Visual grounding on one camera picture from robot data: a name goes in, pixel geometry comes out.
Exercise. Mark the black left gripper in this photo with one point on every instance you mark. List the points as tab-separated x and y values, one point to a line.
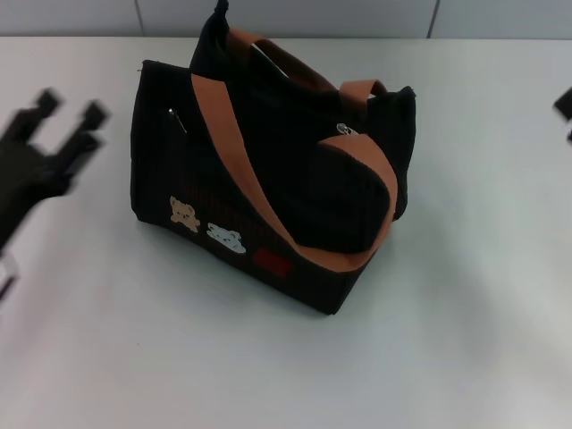
27	170

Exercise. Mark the silver main zipper pull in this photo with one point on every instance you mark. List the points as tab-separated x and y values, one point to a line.
347	129

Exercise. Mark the silver side pocket zipper pull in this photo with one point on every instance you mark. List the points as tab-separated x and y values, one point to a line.
178	120

